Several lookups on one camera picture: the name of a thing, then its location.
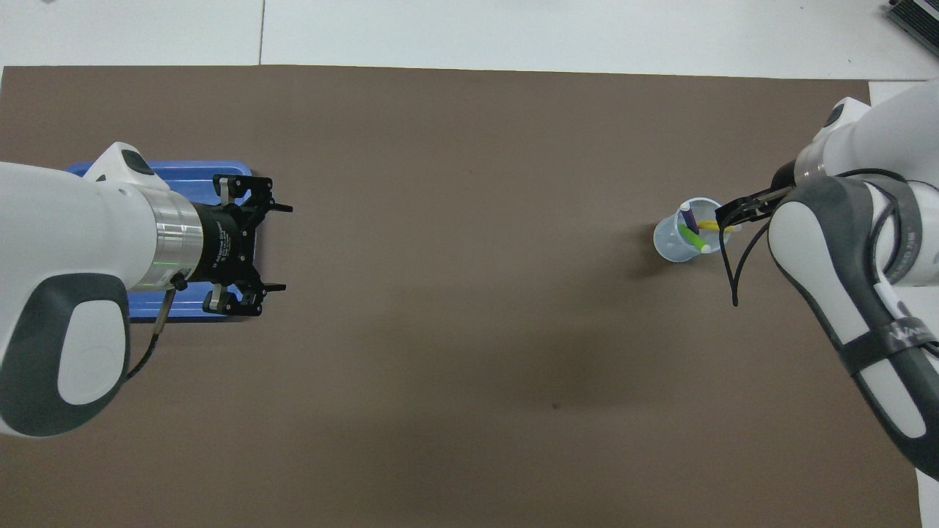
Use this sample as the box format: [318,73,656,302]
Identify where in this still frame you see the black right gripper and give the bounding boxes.
[715,160,799,230]

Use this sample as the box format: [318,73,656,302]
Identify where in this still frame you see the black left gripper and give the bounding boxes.
[192,174,294,318]

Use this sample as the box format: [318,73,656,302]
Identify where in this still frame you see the green pen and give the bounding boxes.
[678,224,712,254]

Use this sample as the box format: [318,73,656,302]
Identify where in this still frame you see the blue plastic tray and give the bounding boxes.
[66,160,254,323]

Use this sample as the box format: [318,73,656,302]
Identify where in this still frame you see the clear plastic cup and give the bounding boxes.
[653,197,734,263]

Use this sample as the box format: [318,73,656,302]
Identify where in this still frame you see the brown table mat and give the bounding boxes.
[0,65,924,528]

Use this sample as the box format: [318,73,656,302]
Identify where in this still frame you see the grey ribbed device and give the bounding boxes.
[885,0,939,37]

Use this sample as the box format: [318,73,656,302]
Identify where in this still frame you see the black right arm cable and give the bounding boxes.
[719,167,925,307]

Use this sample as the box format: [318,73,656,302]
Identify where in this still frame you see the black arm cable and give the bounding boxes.
[719,167,925,307]
[125,270,186,382]

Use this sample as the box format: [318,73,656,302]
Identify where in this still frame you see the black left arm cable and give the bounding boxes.
[125,270,186,382]

